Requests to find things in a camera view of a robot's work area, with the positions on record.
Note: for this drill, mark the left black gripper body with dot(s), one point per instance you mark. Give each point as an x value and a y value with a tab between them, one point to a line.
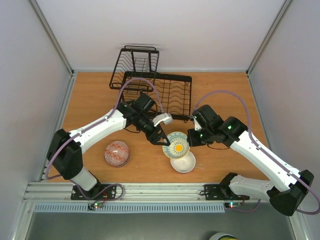
140	126

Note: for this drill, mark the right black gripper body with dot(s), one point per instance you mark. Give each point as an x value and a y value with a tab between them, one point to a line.
193	141

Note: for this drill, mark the blue yellow sun bowl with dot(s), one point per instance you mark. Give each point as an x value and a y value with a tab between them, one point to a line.
178	147

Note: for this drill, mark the plain white bowl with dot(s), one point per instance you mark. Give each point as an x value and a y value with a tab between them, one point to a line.
185	164

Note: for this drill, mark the red diamond pattern bowl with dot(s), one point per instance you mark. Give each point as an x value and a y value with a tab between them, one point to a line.
117	154

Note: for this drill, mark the black wire dish rack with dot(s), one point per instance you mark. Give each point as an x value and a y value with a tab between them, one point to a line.
171	92

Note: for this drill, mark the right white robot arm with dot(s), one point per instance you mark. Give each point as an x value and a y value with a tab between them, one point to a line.
286	186

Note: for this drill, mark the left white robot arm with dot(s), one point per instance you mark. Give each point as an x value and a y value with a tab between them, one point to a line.
66	149

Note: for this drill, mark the right small circuit board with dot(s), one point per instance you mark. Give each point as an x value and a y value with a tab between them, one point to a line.
232	205

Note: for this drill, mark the small circuit board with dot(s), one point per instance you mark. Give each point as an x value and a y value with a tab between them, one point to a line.
232	205
96	206

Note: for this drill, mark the left small circuit board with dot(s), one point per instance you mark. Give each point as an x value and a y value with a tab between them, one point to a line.
96	206

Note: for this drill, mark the yellow white round object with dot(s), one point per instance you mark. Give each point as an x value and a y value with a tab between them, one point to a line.
222	236

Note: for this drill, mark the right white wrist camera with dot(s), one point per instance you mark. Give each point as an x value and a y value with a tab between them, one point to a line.
197	126

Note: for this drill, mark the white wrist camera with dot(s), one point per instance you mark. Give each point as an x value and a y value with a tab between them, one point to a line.
197	126
165	118

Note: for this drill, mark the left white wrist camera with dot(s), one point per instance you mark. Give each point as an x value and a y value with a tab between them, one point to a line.
165	118

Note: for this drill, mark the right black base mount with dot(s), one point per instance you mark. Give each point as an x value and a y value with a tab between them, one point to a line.
214	192

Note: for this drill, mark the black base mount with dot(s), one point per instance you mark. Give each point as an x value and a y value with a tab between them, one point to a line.
214	192
97	193

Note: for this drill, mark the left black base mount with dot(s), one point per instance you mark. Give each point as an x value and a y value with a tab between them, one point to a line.
97	193

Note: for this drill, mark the aluminium frame rail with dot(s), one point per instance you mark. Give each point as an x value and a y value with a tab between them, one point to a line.
133	192

